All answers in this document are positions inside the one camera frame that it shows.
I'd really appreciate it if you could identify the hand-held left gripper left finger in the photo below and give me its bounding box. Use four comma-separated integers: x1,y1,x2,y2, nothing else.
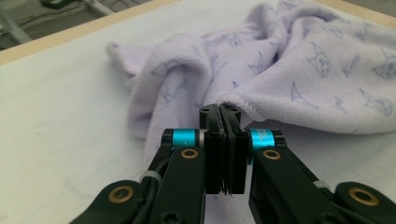
146,104,226,224

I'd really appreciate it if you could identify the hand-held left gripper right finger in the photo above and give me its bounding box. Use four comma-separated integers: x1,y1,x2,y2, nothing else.
221,105,340,224

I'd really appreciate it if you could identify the lilac printed towel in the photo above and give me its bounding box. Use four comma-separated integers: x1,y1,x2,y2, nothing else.
106,0,396,224

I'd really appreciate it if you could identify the white grid mat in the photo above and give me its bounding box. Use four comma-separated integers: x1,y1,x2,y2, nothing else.
0,0,396,224

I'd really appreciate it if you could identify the white metal stand leg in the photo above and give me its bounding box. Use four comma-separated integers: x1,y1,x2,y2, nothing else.
83,0,116,15
0,8,32,45

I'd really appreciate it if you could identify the black flat device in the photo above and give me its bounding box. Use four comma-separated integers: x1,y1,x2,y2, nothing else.
40,0,76,9

